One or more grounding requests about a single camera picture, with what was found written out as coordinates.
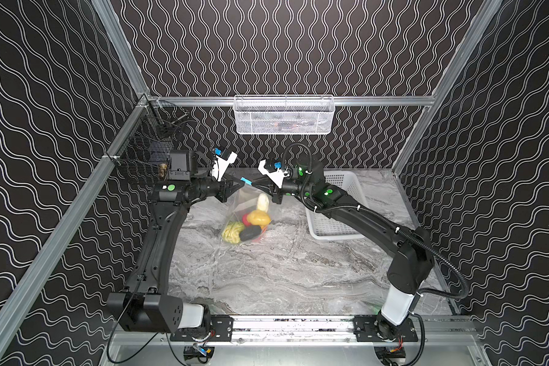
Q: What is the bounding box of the aluminium frame corner post right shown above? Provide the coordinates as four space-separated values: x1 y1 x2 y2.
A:
391 0 503 176

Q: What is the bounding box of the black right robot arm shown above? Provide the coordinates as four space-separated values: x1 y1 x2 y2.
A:
252 154 435 327

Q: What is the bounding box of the green toy cabbage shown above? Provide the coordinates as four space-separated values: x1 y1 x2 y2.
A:
221 221 246 245

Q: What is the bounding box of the pale green toy cucumber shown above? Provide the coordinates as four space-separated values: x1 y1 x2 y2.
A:
256 193 270 213

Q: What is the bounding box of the white plastic perforated basket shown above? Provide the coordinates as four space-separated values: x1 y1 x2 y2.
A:
306 170 368 241

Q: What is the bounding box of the yellow toy potato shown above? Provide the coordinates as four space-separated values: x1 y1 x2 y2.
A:
248 210 271 229

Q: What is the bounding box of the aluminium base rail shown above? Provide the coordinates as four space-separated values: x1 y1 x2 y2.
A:
104 313 481 349

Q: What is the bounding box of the white mesh wall basket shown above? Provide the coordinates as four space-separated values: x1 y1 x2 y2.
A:
233 102 336 135

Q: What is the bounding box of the aluminium frame corner post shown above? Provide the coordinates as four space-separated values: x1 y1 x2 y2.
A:
91 0 150 96
391 0 503 176

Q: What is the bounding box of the aluminium left side bar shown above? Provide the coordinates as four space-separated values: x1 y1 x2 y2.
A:
0 96 148 365

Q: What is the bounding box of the red toy pomegranate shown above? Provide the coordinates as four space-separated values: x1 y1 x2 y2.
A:
242 214 252 227

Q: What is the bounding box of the clear zip bag blue zipper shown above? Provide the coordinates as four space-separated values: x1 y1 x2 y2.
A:
221 177 274 245

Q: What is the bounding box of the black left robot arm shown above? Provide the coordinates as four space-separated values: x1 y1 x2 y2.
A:
106 147 243 339

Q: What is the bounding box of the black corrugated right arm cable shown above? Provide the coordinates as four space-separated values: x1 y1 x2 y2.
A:
281 142 471 366

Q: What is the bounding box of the aluminium back horizontal bar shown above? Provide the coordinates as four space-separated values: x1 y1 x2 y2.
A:
149 95 436 108

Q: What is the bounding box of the dark green toy avocado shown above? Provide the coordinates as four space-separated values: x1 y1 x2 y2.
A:
239 225 262 242

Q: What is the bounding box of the aluminium frame corner post left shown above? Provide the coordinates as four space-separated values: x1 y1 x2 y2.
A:
91 0 150 96

